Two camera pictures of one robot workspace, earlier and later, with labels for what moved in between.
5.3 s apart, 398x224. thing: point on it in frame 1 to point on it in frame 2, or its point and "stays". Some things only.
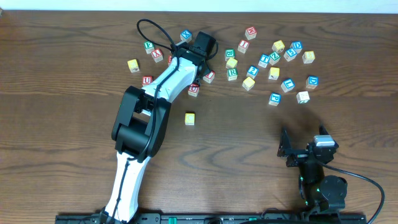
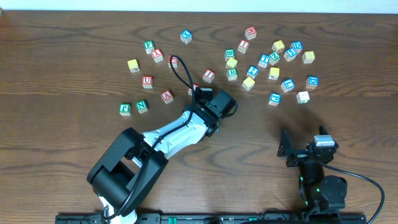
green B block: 229,53 stays
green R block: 232,74 stays
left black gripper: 199,78 to 203,94
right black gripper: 300,155 stays
